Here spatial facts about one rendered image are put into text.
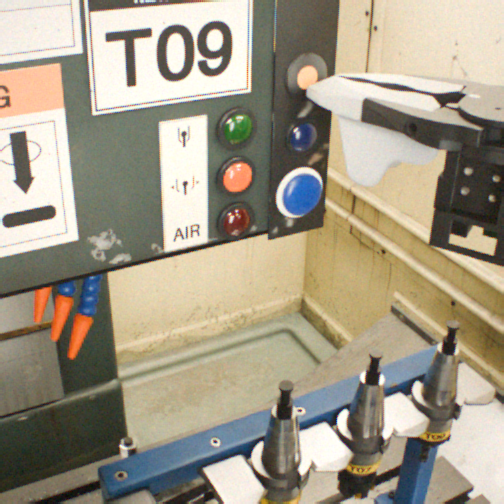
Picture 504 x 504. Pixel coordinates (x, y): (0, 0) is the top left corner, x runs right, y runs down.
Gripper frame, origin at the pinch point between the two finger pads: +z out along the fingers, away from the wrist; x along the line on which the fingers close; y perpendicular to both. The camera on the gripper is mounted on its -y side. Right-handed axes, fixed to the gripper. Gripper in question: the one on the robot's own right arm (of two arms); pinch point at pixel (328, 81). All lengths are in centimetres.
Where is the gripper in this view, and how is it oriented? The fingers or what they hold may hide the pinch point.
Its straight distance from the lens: 43.5
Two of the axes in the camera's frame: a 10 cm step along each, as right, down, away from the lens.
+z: -8.5, -2.8, 4.5
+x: 5.3, -4.2, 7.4
